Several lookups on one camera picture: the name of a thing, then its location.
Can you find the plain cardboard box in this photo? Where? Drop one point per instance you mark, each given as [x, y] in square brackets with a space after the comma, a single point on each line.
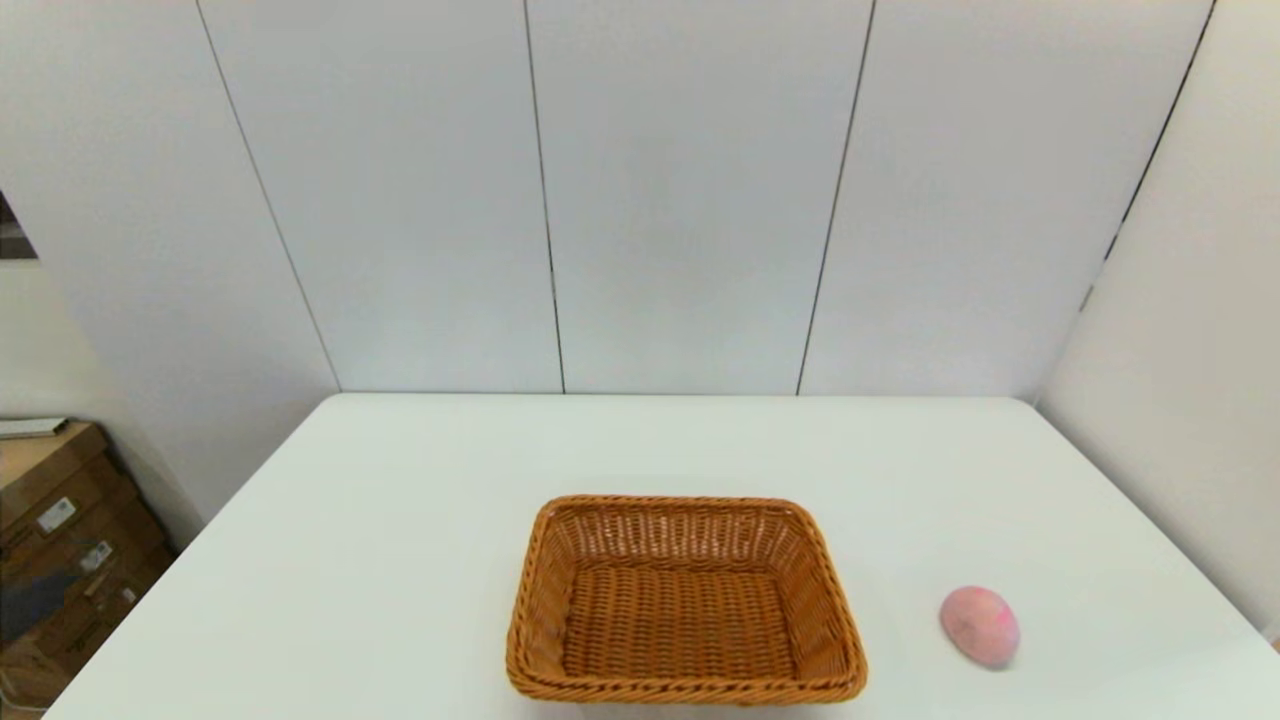
[40, 670]

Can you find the orange wicker basket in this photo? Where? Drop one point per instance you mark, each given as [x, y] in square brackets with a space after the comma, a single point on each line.
[680, 620]

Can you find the cardboard box with white labels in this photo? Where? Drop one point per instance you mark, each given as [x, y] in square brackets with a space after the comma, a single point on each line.
[60, 490]

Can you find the pink peach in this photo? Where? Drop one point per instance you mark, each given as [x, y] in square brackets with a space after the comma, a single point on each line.
[980, 625]

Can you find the flat white grey board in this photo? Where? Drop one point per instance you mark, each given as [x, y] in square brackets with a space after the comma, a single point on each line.
[30, 428]

